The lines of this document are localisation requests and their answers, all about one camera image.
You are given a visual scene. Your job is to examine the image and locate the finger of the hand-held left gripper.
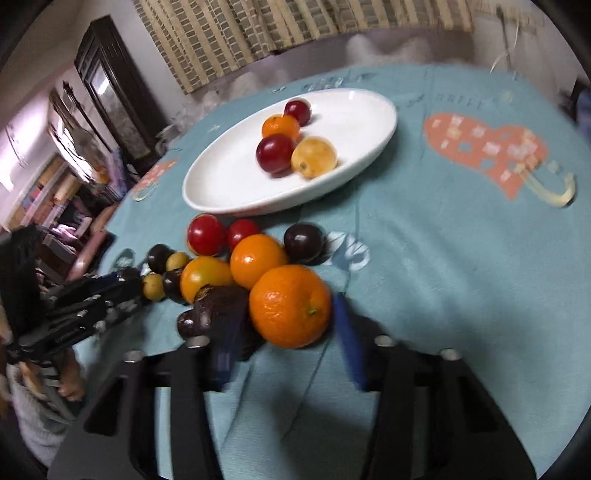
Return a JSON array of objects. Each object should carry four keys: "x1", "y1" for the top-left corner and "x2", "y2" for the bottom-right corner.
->
[
  {"x1": 9, "y1": 300, "x2": 144, "y2": 361},
  {"x1": 44, "y1": 268, "x2": 144, "y2": 315}
]

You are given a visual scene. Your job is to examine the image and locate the small red tomato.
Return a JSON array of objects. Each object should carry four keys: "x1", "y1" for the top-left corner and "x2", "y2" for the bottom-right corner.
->
[{"x1": 226, "y1": 219, "x2": 262, "y2": 252}]

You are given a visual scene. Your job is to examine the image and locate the yellow loquat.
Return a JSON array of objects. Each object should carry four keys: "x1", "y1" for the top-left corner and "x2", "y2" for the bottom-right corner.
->
[{"x1": 291, "y1": 137, "x2": 338, "y2": 179}]

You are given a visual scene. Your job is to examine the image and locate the person's left hand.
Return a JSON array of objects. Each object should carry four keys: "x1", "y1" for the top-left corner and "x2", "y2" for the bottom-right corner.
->
[{"x1": 59, "y1": 348, "x2": 88, "y2": 401}]

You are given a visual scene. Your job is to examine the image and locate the blue clothes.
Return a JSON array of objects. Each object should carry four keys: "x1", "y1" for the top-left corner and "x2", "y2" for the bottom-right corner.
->
[{"x1": 570, "y1": 88, "x2": 591, "y2": 123}]

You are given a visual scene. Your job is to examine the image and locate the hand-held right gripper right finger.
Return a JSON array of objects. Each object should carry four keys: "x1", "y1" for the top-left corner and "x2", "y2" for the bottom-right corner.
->
[{"x1": 335, "y1": 295, "x2": 536, "y2": 480}]

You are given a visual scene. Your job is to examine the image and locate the cluttered wooden shelf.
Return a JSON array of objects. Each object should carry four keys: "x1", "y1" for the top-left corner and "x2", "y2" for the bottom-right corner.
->
[{"x1": 7, "y1": 152, "x2": 93, "y2": 232}]

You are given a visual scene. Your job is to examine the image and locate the clear plastic bag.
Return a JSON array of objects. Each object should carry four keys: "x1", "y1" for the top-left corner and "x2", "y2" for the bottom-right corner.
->
[{"x1": 159, "y1": 74, "x2": 259, "y2": 139}]

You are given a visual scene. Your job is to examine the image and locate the striped beige curtain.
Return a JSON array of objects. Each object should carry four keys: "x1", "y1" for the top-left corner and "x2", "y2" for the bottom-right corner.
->
[{"x1": 134, "y1": 0, "x2": 474, "y2": 95}]

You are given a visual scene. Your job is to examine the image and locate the thin white cord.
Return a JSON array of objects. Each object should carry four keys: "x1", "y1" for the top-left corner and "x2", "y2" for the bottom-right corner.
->
[{"x1": 489, "y1": 9, "x2": 522, "y2": 75}]

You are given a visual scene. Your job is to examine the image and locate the large orange mandarin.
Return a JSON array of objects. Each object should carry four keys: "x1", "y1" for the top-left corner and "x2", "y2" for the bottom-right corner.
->
[{"x1": 249, "y1": 264, "x2": 333, "y2": 350}]

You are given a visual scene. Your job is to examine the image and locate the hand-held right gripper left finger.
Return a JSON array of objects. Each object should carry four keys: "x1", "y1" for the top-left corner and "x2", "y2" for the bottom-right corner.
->
[{"x1": 48, "y1": 318, "x2": 245, "y2": 480}]

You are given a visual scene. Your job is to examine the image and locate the small orange mandarin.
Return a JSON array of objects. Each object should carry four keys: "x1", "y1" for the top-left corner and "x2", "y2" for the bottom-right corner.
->
[{"x1": 262, "y1": 114, "x2": 302, "y2": 141}]

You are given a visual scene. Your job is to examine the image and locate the white oval plate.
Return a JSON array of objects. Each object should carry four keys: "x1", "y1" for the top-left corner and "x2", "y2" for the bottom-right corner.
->
[{"x1": 182, "y1": 89, "x2": 398, "y2": 216}]

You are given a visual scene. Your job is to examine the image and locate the large red plum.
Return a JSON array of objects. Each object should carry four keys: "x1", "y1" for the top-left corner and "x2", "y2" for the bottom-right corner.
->
[{"x1": 256, "y1": 134, "x2": 297, "y2": 175}]

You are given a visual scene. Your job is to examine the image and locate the blue printed tablecloth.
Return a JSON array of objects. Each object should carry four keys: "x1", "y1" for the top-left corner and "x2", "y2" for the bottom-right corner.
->
[{"x1": 69, "y1": 65, "x2": 591, "y2": 480}]

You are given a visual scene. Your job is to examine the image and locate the large red tomato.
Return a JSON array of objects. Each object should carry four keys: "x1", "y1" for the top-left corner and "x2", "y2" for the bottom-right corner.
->
[{"x1": 187, "y1": 213, "x2": 227, "y2": 257}]

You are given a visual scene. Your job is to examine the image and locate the dark purple plum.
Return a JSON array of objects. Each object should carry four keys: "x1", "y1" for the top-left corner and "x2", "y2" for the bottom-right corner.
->
[
  {"x1": 147, "y1": 244, "x2": 175, "y2": 274},
  {"x1": 163, "y1": 269, "x2": 188, "y2": 304},
  {"x1": 177, "y1": 309, "x2": 204, "y2": 340},
  {"x1": 283, "y1": 223, "x2": 324, "y2": 265}
]

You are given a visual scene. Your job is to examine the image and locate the dark brown avocado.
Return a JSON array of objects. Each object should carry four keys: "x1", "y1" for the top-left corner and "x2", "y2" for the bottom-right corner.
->
[{"x1": 191, "y1": 284, "x2": 264, "y2": 361}]

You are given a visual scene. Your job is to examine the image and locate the medium orange mandarin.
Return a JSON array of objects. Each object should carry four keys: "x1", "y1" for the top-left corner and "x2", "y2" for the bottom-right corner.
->
[{"x1": 229, "y1": 234, "x2": 289, "y2": 291}]

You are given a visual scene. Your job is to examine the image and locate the yellow orange tomato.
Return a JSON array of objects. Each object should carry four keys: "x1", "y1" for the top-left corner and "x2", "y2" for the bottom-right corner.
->
[{"x1": 180, "y1": 256, "x2": 235, "y2": 303}]

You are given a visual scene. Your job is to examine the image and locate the small red plum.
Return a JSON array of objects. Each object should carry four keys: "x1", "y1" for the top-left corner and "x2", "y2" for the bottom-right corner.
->
[{"x1": 284, "y1": 98, "x2": 312, "y2": 126}]

